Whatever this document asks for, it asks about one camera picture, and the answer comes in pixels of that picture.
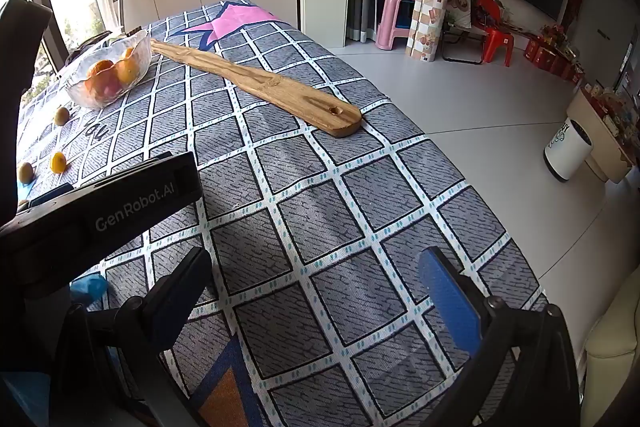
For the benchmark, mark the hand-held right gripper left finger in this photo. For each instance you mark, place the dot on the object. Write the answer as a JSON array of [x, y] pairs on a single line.
[[175, 312]]

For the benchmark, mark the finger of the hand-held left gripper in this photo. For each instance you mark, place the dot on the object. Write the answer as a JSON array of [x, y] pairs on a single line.
[[50, 197]]

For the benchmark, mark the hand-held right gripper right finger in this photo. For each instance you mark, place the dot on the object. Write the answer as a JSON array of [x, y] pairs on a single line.
[[447, 302]]

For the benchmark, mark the cluster of small tomatoes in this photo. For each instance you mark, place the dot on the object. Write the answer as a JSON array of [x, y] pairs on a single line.
[[58, 162]]

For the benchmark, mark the grey checked bed sheet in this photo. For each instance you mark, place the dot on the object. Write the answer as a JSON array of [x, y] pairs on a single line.
[[300, 207]]

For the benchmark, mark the cream sofa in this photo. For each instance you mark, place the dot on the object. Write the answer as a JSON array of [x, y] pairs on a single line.
[[615, 347]]

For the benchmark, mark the white waste bin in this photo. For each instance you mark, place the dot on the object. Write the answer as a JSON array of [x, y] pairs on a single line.
[[565, 152]]

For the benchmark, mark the beige low table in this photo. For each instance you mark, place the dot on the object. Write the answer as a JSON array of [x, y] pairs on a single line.
[[600, 132]]

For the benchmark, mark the long wooden board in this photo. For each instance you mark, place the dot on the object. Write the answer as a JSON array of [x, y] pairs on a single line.
[[300, 99]]

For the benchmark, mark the black folding chair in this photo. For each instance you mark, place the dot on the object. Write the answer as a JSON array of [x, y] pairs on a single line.
[[465, 42]]

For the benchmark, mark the red plastic stool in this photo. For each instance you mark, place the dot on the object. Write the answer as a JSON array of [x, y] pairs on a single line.
[[499, 44]]

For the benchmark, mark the red gift boxes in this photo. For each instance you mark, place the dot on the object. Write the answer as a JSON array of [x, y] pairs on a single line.
[[550, 57]]

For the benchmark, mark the pink plastic stool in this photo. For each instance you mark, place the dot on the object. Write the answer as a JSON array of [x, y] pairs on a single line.
[[392, 19]]

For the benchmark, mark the printed cushion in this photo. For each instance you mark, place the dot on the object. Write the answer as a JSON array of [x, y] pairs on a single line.
[[460, 7]]

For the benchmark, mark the red plastic chair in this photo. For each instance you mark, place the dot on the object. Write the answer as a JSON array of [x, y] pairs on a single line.
[[489, 9]]

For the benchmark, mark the rolled printed mat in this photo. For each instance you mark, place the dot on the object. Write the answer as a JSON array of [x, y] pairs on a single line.
[[430, 7]]

